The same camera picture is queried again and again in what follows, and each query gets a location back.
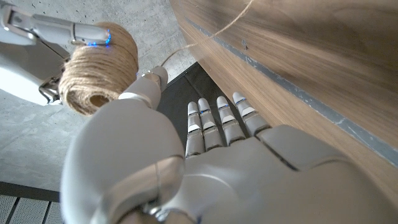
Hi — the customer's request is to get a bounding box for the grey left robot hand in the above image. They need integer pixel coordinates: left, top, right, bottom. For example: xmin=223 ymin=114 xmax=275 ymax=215
xmin=60 ymin=65 xmax=398 ymax=224

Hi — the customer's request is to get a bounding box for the jute twine spool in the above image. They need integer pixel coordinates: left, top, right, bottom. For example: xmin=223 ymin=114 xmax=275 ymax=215
xmin=58 ymin=21 xmax=139 ymax=116

